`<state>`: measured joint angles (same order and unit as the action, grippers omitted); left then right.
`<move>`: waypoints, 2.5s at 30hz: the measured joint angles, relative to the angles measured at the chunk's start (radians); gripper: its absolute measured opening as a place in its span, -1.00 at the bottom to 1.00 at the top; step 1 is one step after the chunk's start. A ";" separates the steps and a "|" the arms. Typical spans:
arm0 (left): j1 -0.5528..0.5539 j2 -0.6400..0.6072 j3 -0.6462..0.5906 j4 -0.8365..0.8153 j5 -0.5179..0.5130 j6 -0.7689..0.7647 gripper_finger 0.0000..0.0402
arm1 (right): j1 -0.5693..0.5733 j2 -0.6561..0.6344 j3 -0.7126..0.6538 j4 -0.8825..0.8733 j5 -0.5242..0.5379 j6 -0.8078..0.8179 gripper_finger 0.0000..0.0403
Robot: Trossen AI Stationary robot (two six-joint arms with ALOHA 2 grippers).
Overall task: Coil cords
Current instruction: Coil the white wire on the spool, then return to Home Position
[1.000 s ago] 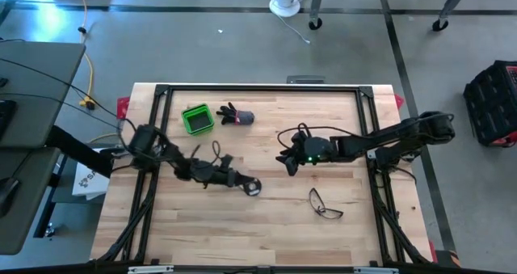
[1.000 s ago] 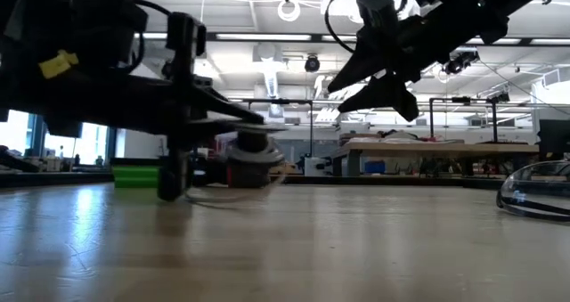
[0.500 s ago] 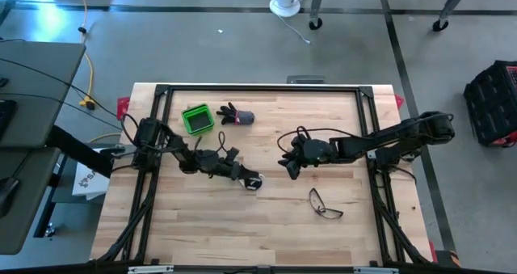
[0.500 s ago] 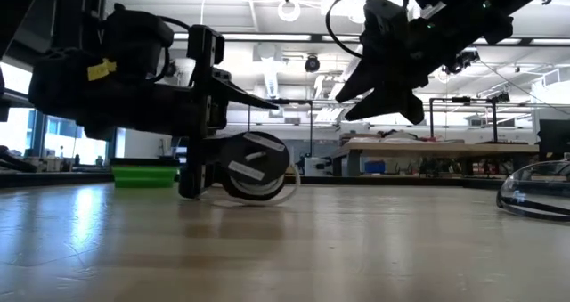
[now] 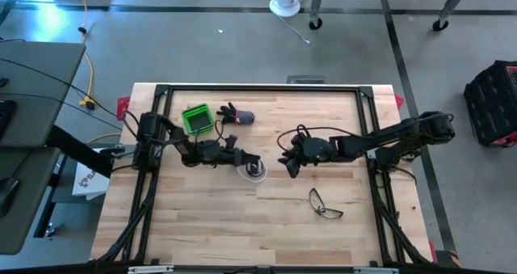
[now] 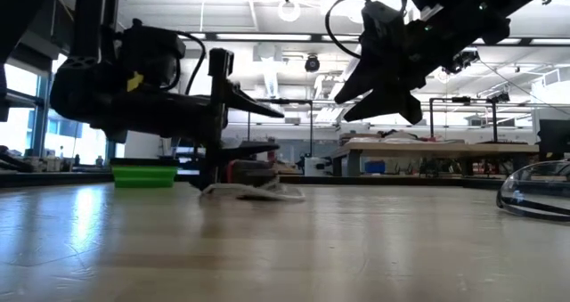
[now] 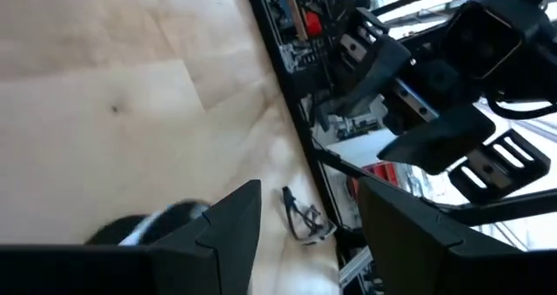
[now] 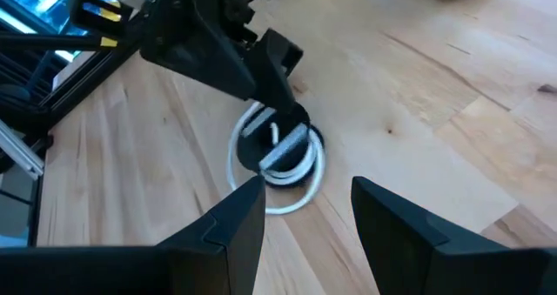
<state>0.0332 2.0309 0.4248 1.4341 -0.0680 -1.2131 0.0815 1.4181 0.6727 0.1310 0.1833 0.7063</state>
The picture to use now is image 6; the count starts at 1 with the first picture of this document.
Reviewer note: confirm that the black gantry frame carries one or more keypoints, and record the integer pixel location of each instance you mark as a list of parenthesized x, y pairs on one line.
[(294, 101), (461, 99)]

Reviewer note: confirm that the wooden workbench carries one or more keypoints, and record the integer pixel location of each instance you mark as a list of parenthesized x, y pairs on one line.
[(423, 148)]

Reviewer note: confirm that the green square container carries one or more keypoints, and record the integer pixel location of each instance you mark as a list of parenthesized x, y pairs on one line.
[(142, 177)]

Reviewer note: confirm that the clear safety glasses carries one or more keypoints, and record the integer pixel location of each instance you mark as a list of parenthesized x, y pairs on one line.
[(534, 190)]

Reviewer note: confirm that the black monitor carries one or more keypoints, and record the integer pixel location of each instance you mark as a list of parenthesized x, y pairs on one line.
[(554, 137)]

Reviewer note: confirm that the overhead light bar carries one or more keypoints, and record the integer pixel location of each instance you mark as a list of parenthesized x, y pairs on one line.
[(263, 37)]

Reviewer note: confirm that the black aluminium table frame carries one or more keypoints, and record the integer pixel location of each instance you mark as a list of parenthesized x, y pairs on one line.
[(401, 180)]

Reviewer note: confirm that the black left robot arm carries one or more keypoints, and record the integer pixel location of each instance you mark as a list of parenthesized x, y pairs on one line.
[(89, 88)]

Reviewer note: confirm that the black ceiling camera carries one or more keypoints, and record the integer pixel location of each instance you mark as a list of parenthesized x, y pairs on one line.
[(461, 61), (312, 64)]

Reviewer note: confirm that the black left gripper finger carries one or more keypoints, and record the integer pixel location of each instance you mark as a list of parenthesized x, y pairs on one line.
[(249, 102), (245, 151)]

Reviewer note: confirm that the blue box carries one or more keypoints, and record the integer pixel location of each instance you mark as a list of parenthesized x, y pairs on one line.
[(375, 167)]

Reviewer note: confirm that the black grey work glove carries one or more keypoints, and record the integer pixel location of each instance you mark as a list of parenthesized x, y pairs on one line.
[(249, 173)]

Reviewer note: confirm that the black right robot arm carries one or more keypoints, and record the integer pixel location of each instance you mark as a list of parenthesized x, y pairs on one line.
[(481, 8)]

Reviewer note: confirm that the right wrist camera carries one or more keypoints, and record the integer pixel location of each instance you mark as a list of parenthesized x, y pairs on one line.
[(380, 19)]

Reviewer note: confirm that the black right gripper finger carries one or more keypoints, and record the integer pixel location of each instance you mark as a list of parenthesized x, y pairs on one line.
[(365, 81), (392, 103)]

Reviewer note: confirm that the white box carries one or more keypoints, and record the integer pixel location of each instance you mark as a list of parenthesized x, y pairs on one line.
[(317, 166)]

